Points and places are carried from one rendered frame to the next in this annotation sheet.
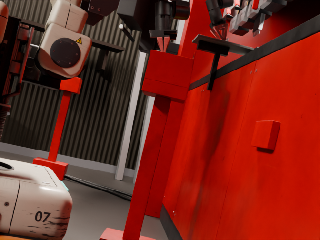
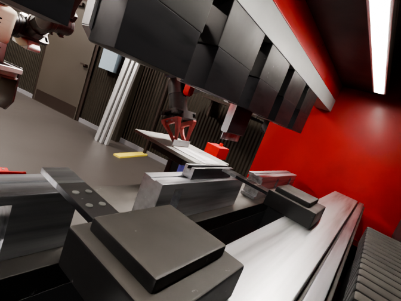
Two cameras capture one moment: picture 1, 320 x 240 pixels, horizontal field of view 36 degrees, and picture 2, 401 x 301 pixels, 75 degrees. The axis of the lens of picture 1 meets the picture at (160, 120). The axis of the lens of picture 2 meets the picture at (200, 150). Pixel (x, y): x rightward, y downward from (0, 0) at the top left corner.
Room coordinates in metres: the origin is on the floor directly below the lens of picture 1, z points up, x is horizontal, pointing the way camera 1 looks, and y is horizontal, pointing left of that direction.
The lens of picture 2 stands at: (1.71, -0.75, 1.15)
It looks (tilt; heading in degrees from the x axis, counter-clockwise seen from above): 10 degrees down; 38
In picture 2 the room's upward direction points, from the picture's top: 21 degrees clockwise
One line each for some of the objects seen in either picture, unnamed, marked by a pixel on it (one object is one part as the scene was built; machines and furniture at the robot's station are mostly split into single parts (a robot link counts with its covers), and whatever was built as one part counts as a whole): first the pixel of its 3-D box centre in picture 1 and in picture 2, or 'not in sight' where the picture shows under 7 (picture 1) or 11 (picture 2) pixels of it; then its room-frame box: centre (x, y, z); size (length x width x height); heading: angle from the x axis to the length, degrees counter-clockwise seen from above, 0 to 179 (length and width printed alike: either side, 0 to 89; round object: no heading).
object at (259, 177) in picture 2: not in sight; (273, 182); (2.88, -0.31, 0.92); 0.50 x 0.06 x 0.10; 5
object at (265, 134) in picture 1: (264, 135); not in sight; (1.29, -0.28, 0.59); 0.15 x 0.02 x 0.07; 5
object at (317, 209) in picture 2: not in sight; (267, 188); (2.33, -0.51, 1.01); 0.26 x 0.12 x 0.05; 95
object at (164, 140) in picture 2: (222, 45); (181, 147); (2.32, -0.20, 1.00); 0.26 x 0.18 x 0.01; 95
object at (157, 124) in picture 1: (147, 167); not in sight; (1.85, 0.01, 0.39); 0.06 x 0.06 x 0.54; 88
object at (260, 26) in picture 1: (258, 25); (236, 124); (2.33, -0.35, 1.13); 0.10 x 0.02 x 0.10; 5
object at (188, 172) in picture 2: not in sight; (210, 171); (2.29, -0.35, 0.99); 0.20 x 0.03 x 0.03; 5
